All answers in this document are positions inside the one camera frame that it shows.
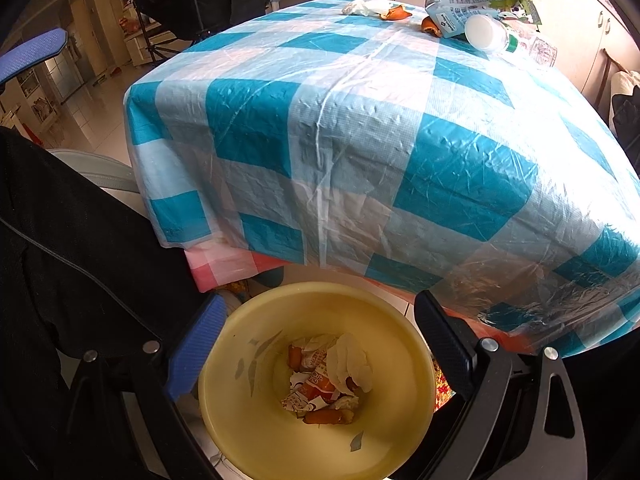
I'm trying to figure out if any white sack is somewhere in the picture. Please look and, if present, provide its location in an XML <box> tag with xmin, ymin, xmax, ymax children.
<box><xmin>611</xmin><ymin>70</ymin><xmax>640</xmax><ymax>111</ymax></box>

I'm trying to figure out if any beige interior door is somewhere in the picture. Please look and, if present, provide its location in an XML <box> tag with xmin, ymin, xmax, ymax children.
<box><xmin>70</xmin><ymin>0</ymin><xmax>108</xmax><ymax>86</ymax></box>

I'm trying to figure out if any white bottle green label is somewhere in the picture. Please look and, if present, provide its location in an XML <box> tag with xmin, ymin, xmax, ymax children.
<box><xmin>465</xmin><ymin>14</ymin><xmax>521</xmax><ymax>55</ymax></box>

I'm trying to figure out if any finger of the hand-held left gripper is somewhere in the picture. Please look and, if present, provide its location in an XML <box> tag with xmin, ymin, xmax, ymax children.
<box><xmin>0</xmin><ymin>27</ymin><xmax>68</xmax><ymax>93</ymax></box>

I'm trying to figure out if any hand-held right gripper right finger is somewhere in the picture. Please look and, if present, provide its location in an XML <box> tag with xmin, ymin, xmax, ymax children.
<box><xmin>400</xmin><ymin>290</ymin><xmax>588</xmax><ymax>480</ymax></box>

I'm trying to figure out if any white tissue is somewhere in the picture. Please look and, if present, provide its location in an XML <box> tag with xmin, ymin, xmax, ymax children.
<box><xmin>341</xmin><ymin>0</ymin><xmax>388</xmax><ymax>17</ymax></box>
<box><xmin>332</xmin><ymin>335</ymin><xmax>375</xmax><ymax>393</ymax></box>

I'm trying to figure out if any black folding camp chair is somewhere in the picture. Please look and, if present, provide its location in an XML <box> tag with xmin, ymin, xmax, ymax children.
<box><xmin>132</xmin><ymin>0</ymin><xmax>277</xmax><ymax>63</ymax></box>

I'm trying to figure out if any yellow plastic bucket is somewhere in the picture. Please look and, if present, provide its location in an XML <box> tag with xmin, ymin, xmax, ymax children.
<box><xmin>197</xmin><ymin>282</ymin><xmax>438</xmax><ymax>480</ymax></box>

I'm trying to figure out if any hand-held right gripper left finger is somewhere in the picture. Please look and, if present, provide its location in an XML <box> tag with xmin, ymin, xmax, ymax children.
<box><xmin>40</xmin><ymin>294</ymin><xmax>228</xmax><ymax>480</ymax></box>

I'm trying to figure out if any red white snack wrapper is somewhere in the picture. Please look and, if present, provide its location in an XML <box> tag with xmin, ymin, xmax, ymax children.
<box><xmin>280</xmin><ymin>335</ymin><xmax>361</xmax><ymax>413</ymax></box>

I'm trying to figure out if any white low cabinet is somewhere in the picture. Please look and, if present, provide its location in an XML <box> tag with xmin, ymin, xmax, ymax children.
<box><xmin>122</xmin><ymin>12</ymin><xmax>156</xmax><ymax>67</ymax></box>

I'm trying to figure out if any blue checked plastic tablecloth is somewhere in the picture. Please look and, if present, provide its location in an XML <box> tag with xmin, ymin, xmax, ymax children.
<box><xmin>124</xmin><ymin>0</ymin><xmax>640</xmax><ymax>361</ymax></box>

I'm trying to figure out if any wooden chair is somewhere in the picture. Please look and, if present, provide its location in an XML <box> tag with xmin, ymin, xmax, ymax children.
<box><xmin>597</xmin><ymin>49</ymin><xmax>623</xmax><ymax>126</ymax></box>

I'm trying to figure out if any grey blue milk carton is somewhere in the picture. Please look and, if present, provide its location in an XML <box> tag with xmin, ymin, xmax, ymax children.
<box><xmin>425</xmin><ymin>0</ymin><xmax>501</xmax><ymax>40</ymax></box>

